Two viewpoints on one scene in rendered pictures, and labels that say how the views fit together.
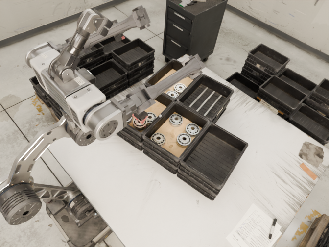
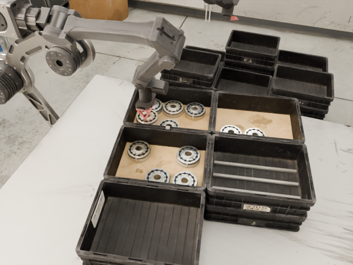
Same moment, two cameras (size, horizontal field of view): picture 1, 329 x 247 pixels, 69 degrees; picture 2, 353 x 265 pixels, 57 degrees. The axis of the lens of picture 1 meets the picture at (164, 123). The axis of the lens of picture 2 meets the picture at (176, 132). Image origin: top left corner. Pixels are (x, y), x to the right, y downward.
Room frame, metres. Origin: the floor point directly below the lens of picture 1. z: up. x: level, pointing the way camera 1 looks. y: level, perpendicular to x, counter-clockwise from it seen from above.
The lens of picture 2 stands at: (0.71, -0.92, 1.95)
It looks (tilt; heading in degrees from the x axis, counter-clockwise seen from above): 46 degrees down; 67
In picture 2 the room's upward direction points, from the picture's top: straight up
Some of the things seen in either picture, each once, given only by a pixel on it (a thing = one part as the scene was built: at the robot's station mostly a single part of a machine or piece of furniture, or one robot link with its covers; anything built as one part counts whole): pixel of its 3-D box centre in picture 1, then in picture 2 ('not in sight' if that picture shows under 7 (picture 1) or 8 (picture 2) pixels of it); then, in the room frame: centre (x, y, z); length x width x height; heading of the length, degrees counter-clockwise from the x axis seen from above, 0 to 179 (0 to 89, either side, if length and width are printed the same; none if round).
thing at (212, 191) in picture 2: (205, 96); (258, 166); (1.32, -0.29, 0.92); 0.40 x 0.30 x 0.02; 150
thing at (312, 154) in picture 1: (312, 153); not in sight; (1.06, -1.17, 0.71); 0.22 x 0.19 x 0.01; 140
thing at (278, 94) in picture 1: (273, 105); not in sight; (1.85, -1.16, 0.37); 0.40 x 0.30 x 0.45; 50
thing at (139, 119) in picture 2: (140, 121); (147, 116); (1.01, 0.17, 0.91); 0.10 x 0.10 x 0.01
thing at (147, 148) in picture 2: (158, 138); (138, 149); (0.92, 0.03, 0.86); 0.10 x 0.10 x 0.01
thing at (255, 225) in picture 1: (254, 234); not in sight; (0.41, -0.63, 0.70); 0.33 x 0.23 x 0.01; 140
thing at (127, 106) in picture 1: (124, 109); (31, 18); (0.65, 0.18, 1.45); 0.09 x 0.08 x 0.12; 50
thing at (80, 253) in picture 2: (215, 152); (144, 221); (0.83, -0.35, 0.92); 0.40 x 0.30 x 0.02; 150
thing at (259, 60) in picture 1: (261, 70); not in sight; (2.42, -1.11, 0.37); 0.40 x 0.30 x 0.45; 50
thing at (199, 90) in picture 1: (204, 100); (256, 174); (1.32, -0.29, 0.87); 0.40 x 0.30 x 0.11; 150
